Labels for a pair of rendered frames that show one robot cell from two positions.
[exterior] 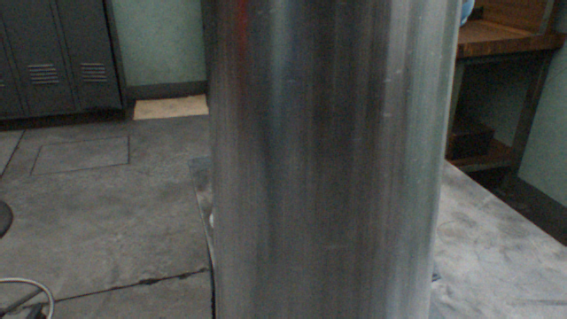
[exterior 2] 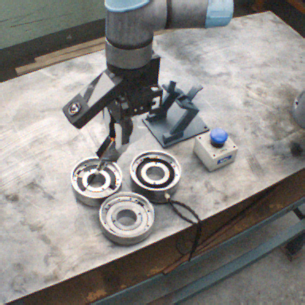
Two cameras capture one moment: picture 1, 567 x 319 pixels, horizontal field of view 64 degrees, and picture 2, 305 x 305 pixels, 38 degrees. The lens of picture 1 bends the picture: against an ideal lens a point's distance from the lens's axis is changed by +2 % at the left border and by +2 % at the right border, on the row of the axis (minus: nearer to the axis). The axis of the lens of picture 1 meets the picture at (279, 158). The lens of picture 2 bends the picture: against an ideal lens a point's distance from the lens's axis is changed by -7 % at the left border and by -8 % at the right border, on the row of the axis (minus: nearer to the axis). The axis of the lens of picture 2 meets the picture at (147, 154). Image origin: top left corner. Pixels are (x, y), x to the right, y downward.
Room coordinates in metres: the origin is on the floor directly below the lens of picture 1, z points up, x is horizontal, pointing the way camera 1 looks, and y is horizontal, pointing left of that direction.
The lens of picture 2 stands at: (0.78, 0.55, 1.59)
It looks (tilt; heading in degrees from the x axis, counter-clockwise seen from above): 49 degrees down; 253
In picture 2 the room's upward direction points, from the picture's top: 6 degrees clockwise
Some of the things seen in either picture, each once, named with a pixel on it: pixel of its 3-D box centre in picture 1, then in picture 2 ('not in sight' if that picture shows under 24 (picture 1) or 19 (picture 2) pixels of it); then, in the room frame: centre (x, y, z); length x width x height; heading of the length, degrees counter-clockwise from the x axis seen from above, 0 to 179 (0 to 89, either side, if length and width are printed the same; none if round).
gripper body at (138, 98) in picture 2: not in sight; (130, 83); (0.64, -0.03, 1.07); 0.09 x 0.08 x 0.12; 17
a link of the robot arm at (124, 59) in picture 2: not in sight; (127, 46); (0.65, -0.03, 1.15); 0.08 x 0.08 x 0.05
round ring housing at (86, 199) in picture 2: not in sight; (96, 183); (0.70, -0.03, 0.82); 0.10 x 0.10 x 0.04
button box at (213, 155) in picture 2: not in sight; (218, 148); (0.42, -0.07, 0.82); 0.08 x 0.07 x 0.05; 16
